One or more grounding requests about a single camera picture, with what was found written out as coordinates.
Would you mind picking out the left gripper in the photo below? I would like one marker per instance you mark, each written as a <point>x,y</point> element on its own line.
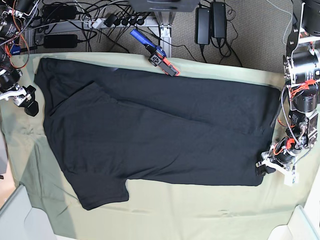
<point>283,162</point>

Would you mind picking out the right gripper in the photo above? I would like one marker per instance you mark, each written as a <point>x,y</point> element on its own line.
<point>23,97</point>

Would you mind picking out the black T-shirt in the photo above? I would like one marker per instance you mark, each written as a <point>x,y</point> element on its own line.
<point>108,125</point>

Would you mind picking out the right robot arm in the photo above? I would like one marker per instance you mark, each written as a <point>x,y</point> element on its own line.
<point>15,17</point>

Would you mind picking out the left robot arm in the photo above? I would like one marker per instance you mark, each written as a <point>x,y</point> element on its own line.
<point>300,95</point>

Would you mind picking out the blue clamp at left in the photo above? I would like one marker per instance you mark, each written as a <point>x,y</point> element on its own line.
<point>15,49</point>

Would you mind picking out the white bin right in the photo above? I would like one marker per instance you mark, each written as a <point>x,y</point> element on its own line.
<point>304,224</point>

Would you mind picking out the white bin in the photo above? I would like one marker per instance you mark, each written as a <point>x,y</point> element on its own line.
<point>20,221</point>
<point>304,224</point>

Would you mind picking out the black power adapter left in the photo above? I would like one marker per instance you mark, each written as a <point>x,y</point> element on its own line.
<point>60,41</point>

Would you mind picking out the white bin left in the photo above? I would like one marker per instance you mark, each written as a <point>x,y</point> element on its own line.
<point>20,221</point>

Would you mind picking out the blue orange bar clamp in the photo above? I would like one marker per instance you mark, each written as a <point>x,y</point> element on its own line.
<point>158,57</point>

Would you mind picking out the black power brick pair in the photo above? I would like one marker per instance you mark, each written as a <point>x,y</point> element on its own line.
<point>210,22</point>

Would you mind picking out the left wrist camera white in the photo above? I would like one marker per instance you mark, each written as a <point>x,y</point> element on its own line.
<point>291,178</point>

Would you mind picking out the aluminium frame post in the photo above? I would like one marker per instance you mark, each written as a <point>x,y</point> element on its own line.
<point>165,21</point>

